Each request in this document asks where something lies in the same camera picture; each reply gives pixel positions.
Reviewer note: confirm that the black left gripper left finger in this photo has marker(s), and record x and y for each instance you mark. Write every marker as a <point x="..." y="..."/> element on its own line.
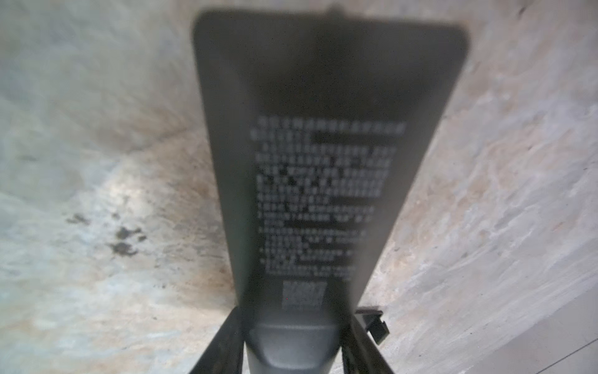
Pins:
<point x="224" y="354"/>

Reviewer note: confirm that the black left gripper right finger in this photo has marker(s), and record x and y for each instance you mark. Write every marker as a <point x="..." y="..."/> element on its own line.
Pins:
<point x="360" y="353"/>

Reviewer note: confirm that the black remote control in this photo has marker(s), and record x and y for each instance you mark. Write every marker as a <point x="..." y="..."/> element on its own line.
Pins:
<point x="318" y="124"/>

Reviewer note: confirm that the black battery cover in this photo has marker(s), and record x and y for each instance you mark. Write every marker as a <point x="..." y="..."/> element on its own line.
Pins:
<point x="371" y="320"/>

